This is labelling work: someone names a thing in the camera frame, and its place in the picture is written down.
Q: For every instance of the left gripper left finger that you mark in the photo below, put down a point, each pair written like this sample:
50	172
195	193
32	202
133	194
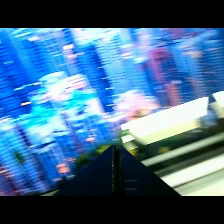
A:
96	176

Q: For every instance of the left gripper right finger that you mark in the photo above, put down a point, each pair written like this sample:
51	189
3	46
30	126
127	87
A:
140	178

